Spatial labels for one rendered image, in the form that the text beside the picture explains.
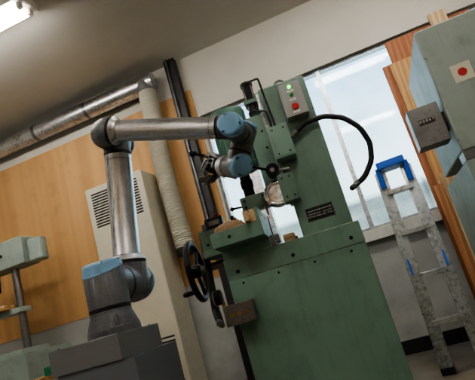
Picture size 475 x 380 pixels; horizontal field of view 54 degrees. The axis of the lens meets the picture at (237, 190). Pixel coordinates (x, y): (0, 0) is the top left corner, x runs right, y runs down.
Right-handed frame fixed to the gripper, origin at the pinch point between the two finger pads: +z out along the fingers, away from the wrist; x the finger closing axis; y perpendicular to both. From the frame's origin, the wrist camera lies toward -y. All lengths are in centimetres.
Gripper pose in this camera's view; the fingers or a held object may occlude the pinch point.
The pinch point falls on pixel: (208, 169)
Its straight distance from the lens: 212.4
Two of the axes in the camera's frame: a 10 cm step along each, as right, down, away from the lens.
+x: -2.9, 9.5, -1.3
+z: -4.7, -0.2, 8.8
